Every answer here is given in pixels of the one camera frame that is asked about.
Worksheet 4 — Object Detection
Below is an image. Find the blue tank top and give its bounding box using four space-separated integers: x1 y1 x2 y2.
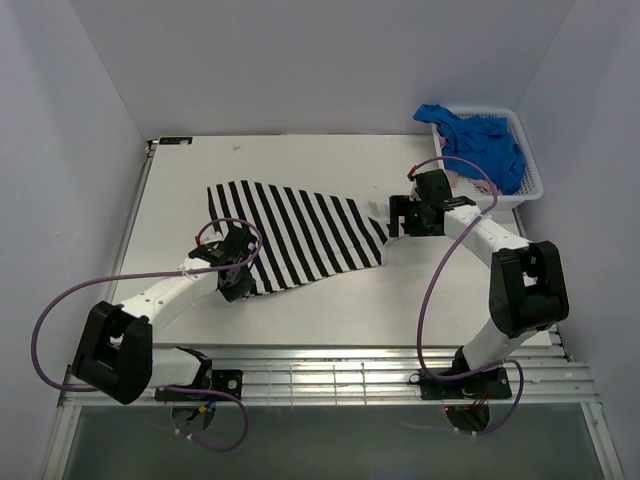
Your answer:
413 104 526 195

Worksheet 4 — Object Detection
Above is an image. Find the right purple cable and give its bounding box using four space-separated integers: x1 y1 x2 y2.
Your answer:
399 155 525 437

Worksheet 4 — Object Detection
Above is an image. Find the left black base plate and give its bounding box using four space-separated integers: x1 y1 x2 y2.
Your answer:
154 369 244 402

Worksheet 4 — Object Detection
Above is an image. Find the blue label sticker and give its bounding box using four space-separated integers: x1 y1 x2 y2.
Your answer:
158 137 193 146

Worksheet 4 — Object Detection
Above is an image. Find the pink garment in basket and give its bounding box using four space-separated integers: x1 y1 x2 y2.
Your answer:
445 170 501 196

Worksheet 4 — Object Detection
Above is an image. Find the black white striped tank top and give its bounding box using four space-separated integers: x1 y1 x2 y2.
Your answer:
207 180 390 297

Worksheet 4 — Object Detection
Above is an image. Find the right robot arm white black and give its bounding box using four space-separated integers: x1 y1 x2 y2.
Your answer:
389 170 569 400

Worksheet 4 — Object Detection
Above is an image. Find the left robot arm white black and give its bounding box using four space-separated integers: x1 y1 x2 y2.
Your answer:
71 225 260 405

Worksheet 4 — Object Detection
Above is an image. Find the white plastic basket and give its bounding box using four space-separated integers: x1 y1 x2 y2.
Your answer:
436 106 544 211

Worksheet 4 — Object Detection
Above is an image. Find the purple cable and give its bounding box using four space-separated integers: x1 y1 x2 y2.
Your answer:
399 155 525 437
30 217 264 453

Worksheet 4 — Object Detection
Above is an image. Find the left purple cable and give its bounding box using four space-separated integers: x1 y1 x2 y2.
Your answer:
30 217 264 453

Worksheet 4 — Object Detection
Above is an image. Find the aluminium rail frame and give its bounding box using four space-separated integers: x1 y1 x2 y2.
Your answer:
57 139 599 409

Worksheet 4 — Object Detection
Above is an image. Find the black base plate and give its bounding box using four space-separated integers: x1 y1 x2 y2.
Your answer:
408 367 512 401
154 369 244 402

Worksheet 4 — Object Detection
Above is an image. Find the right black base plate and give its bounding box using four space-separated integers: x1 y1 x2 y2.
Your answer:
408 367 512 401

